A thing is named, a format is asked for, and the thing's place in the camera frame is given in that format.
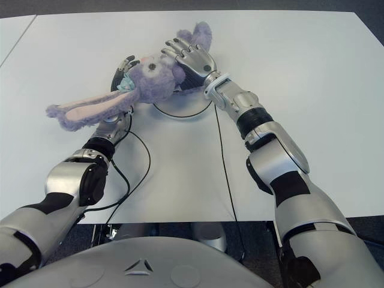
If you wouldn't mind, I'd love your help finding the silver robot left leg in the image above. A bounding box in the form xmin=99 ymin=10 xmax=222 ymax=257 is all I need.
xmin=115 ymin=223 xmax=157 ymax=241

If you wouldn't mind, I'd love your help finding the grey robot torso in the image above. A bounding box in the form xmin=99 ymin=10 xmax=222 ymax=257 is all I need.
xmin=5 ymin=236 xmax=289 ymax=288

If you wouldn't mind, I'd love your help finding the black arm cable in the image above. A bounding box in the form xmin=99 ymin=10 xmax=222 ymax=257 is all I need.
xmin=214 ymin=103 xmax=247 ymax=262
xmin=76 ymin=112 xmax=151 ymax=226

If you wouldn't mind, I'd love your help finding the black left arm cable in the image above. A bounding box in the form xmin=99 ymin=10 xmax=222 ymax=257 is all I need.
xmin=76 ymin=112 xmax=151 ymax=226

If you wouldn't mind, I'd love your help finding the white plate black rim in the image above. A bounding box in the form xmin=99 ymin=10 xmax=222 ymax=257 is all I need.
xmin=152 ymin=89 xmax=212 ymax=120

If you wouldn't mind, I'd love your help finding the purple plush bunny doll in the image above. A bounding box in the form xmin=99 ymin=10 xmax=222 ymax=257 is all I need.
xmin=45 ymin=20 xmax=215 ymax=133

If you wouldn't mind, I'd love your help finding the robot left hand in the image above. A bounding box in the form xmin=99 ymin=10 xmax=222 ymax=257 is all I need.
xmin=109 ymin=55 xmax=140 ymax=93

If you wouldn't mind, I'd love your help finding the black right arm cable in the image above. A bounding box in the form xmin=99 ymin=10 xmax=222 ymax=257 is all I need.
xmin=214 ymin=103 xmax=247 ymax=262

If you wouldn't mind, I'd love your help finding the black metal table leg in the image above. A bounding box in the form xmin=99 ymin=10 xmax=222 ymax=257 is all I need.
xmin=92 ymin=223 xmax=118 ymax=247

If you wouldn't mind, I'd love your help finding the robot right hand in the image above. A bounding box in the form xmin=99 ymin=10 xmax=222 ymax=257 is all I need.
xmin=161 ymin=37 xmax=222 ymax=91

